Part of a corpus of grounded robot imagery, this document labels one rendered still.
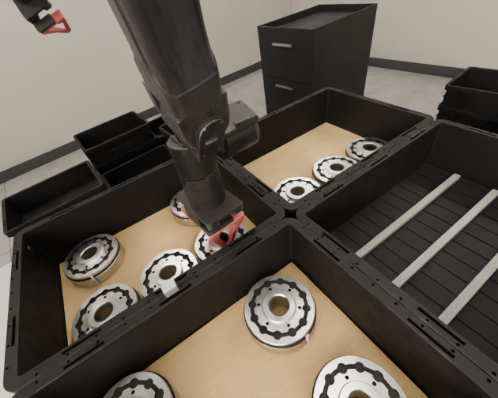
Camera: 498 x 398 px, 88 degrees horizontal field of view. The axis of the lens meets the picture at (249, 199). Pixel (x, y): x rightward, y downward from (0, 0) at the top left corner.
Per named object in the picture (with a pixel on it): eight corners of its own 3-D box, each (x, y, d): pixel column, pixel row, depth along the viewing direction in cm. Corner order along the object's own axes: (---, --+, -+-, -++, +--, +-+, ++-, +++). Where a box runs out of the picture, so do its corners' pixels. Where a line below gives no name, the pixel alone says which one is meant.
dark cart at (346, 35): (309, 168, 195) (310, 30, 134) (269, 148, 223) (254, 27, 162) (357, 133, 219) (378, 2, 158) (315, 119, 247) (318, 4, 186)
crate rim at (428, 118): (291, 223, 42) (290, 212, 40) (207, 152, 61) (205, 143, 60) (434, 127, 55) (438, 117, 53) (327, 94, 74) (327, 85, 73)
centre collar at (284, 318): (277, 332, 34) (277, 330, 34) (254, 305, 38) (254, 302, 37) (303, 308, 36) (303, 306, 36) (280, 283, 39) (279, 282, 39)
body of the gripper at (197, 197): (209, 185, 46) (198, 148, 41) (245, 211, 39) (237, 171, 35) (177, 203, 43) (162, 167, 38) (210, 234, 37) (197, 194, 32)
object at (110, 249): (63, 290, 45) (61, 288, 45) (66, 249, 52) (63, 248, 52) (120, 263, 48) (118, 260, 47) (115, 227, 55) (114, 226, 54)
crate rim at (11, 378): (17, 405, 29) (0, 401, 27) (23, 241, 48) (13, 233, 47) (290, 223, 42) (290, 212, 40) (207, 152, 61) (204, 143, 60)
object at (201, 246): (215, 275, 42) (214, 274, 41) (185, 242, 48) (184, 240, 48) (261, 240, 46) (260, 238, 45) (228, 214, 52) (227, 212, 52)
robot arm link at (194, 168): (156, 133, 33) (176, 146, 30) (200, 114, 36) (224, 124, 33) (173, 176, 38) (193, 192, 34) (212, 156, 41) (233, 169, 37)
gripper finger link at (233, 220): (227, 223, 50) (216, 185, 44) (251, 243, 45) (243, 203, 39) (198, 243, 47) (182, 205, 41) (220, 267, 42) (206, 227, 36)
